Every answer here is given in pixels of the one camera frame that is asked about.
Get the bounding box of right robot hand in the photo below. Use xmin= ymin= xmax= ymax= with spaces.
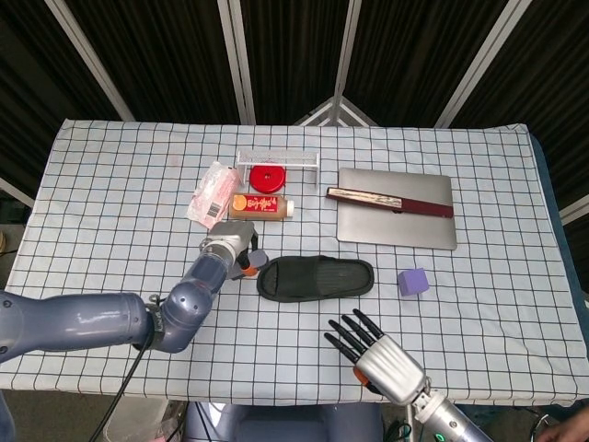
xmin=324 ymin=308 xmax=432 ymax=407

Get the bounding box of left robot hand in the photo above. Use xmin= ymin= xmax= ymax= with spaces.
xmin=202 ymin=220 xmax=260 ymax=278

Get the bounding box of black slipper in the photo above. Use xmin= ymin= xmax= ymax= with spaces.
xmin=256 ymin=254 xmax=375 ymax=304

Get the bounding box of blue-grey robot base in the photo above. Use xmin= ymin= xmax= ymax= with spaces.
xmin=183 ymin=401 xmax=386 ymax=442

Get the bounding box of brown drink bottle red label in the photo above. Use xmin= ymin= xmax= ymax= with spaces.
xmin=228 ymin=193 xmax=295 ymax=221

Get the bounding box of pink plastic packet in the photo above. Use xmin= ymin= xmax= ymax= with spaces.
xmin=186 ymin=160 xmax=240 ymax=231

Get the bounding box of red round disc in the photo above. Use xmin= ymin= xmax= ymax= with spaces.
xmin=249 ymin=164 xmax=286 ymax=192

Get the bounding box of purple foam cube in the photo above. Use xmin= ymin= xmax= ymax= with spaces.
xmin=397 ymin=267 xmax=431 ymax=297

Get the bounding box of white checkered tablecloth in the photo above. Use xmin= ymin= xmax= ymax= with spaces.
xmin=0 ymin=118 xmax=589 ymax=409

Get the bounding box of grey closed laptop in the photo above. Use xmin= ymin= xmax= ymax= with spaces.
xmin=336 ymin=167 xmax=458 ymax=251

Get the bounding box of white triangular screen foot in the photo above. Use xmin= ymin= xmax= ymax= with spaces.
xmin=294 ymin=95 xmax=379 ymax=128

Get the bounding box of dark red folding fan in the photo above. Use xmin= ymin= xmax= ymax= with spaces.
xmin=325 ymin=185 xmax=456 ymax=219

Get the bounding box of clear plastic storage box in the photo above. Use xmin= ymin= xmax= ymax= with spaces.
xmin=103 ymin=396 xmax=170 ymax=442

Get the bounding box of white wire mesh shelf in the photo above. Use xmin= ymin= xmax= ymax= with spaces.
xmin=236 ymin=148 xmax=320 ymax=185

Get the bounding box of white screen frame post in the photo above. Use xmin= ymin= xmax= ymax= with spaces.
xmin=44 ymin=0 xmax=136 ymax=122
xmin=433 ymin=0 xmax=534 ymax=129
xmin=216 ymin=0 xmax=257 ymax=125
xmin=329 ymin=0 xmax=364 ymax=126

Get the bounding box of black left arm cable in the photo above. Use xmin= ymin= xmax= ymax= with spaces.
xmin=86 ymin=294 xmax=167 ymax=442

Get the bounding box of white side frame rail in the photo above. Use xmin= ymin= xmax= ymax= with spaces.
xmin=0 ymin=177 xmax=36 ymax=209
xmin=558 ymin=194 xmax=589 ymax=227

